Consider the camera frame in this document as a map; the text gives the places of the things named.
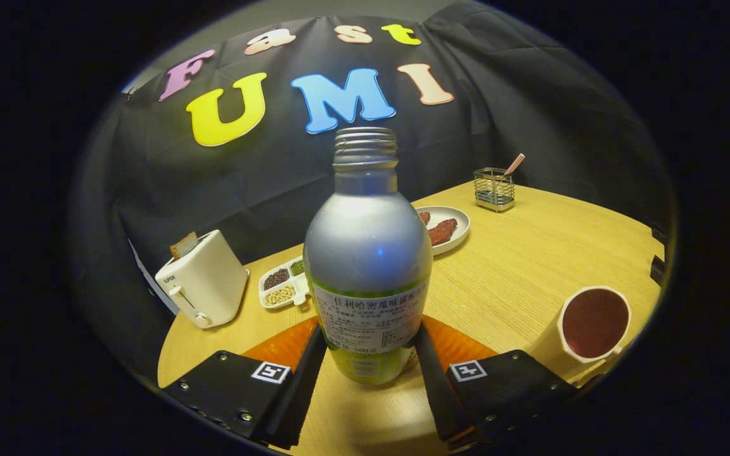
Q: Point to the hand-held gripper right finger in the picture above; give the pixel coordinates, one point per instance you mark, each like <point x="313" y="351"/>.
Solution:
<point x="441" y="396"/>

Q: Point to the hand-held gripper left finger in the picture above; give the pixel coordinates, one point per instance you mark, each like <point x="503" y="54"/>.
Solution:
<point x="295" y="396"/>

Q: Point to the silver green juice bottle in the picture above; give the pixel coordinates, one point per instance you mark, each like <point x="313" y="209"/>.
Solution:
<point x="368" y="247"/>

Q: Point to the white divided dish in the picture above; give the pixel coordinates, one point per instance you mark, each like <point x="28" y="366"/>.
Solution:
<point x="300" y="296"/>

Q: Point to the yellow soybeans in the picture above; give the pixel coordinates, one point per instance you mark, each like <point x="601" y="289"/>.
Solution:
<point x="281" y="295"/>

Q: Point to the dark red beans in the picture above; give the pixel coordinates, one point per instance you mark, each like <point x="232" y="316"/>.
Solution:
<point x="276" y="278"/>

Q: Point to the green beans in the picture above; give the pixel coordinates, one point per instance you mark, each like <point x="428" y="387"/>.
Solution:
<point x="297" y="266"/>

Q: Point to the white toaster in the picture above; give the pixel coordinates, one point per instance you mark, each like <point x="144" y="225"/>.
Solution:
<point x="210" y="285"/>

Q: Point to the wooden table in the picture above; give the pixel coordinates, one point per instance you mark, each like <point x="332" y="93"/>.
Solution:
<point x="517" y="266"/>

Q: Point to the red meat piece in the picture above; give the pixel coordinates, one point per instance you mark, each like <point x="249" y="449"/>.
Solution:
<point x="442" y="231"/>
<point x="424" y="218"/>

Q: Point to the white round plate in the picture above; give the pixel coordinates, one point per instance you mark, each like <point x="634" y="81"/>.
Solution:
<point x="460" y="221"/>

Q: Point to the bread slice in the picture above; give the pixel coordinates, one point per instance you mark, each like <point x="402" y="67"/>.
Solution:
<point x="183" y="246"/>

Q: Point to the pink striped straw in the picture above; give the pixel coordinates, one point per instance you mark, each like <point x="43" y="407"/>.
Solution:
<point x="515" y="163"/>

